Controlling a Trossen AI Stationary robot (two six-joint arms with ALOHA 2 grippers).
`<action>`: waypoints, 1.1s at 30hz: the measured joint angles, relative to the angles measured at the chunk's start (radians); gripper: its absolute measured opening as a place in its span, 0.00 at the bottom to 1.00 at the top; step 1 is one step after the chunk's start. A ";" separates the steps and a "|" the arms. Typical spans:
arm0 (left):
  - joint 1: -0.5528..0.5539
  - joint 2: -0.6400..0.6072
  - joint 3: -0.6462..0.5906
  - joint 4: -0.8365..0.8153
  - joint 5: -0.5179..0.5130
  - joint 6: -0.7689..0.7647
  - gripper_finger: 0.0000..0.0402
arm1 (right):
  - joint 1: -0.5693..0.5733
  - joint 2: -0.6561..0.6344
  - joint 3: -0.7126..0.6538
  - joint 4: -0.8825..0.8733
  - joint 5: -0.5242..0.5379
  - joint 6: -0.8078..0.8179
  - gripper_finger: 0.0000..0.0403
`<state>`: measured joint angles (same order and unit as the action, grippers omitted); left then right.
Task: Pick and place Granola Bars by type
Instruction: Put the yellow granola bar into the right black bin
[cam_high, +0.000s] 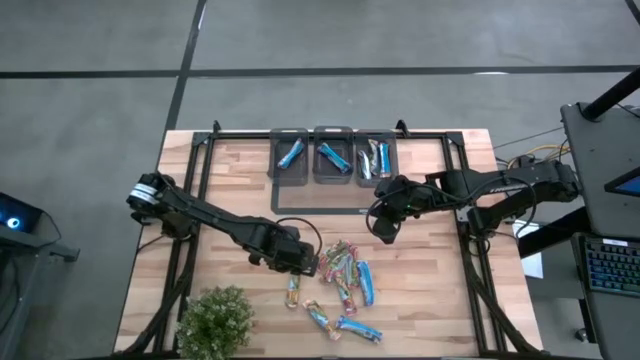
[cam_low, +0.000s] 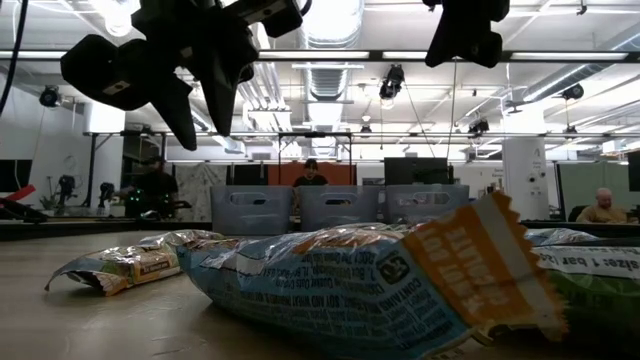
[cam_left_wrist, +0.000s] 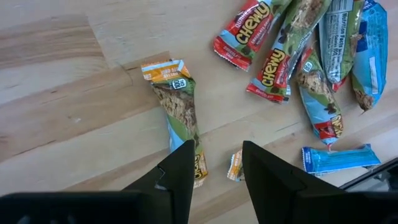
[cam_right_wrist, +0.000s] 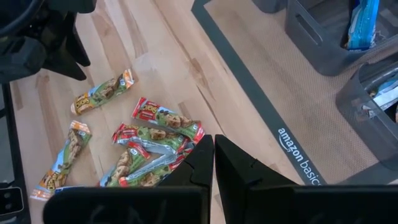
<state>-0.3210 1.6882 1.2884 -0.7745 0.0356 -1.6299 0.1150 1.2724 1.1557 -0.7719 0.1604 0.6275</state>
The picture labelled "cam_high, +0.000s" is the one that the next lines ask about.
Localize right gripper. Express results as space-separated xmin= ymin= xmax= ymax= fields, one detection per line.
xmin=372 ymin=173 xmax=431 ymax=245

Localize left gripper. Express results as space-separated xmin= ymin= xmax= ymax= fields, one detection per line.
xmin=247 ymin=222 xmax=321 ymax=279

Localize green and orange granola bar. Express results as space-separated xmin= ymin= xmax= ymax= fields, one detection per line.
xmin=284 ymin=273 xmax=303 ymax=310

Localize blue granola bar orange end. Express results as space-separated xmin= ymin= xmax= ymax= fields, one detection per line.
xmin=301 ymin=298 xmax=343 ymax=342

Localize blue and white granola bar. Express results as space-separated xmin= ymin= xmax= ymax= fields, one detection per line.
xmin=356 ymin=148 xmax=372 ymax=181

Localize orange and blue granola bar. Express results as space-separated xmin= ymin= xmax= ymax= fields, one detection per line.
xmin=377 ymin=141 xmax=393 ymax=178

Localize multicolour granola bar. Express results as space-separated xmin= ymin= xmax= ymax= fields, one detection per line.
xmin=334 ymin=277 xmax=359 ymax=318

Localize blue-green granola bar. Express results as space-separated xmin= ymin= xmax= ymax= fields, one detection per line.
xmin=334 ymin=314 xmax=384 ymax=346

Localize grey translucent plastic bin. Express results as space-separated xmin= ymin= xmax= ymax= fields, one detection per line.
xmin=268 ymin=127 xmax=310 ymax=188
xmin=354 ymin=128 xmax=400 ymax=189
xmin=312 ymin=125 xmax=355 ymax=186

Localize green artificial plant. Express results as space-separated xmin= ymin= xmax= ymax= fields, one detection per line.
xmin=174 ymin=284 xmax=255 ymax=360

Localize white paper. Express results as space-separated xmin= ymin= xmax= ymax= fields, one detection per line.
xmin=512 ymin=219 xmax=545 ymax=280

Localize black table clamp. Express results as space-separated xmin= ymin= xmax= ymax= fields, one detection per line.
xmin=129 ymin=209 xmax=164 ymax=226

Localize grey desk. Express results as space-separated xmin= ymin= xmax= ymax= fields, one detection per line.
xmin=559 ymin=101 xmax=640 ymax=360

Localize backlit keyboard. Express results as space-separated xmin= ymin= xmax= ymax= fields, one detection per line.
xmin=579 ymin=235 xmax=640 ymax=299

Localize blue lit screen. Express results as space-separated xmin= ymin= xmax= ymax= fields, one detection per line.
xmin=603 ymin=167 xmax=640 ymax=197

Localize black pole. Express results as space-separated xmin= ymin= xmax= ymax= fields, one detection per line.
xmin=581 ymin=66 xmax=640 ymax=122

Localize grey stand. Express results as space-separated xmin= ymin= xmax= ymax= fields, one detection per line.
xmin=0 ymin=227 xmax=81 ymax=360

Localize black computer with blue light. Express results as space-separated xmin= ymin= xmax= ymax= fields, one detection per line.
xmin=0 ymin=191 xmax=44 ymax=235

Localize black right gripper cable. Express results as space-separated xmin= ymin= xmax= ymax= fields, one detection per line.
xmin=365 ymin=197 xmax=384 ymax=236

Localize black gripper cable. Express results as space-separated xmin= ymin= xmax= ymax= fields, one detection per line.
xmin=274 ymin=216 xmax=324 ymax=251
xmin=365 ymin=197 xmax=384 ymax=236

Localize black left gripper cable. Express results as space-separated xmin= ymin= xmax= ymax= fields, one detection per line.
xmin=274 ymin=216 xmax=324 ymax=251

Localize black metal table frame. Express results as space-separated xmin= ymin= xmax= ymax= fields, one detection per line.
xmin=112 ymin=118 xmax=544 ymax=359

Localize yellow cables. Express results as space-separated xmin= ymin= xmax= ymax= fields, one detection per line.
xmin=507 ymin=143 xmax=569 ymax=169

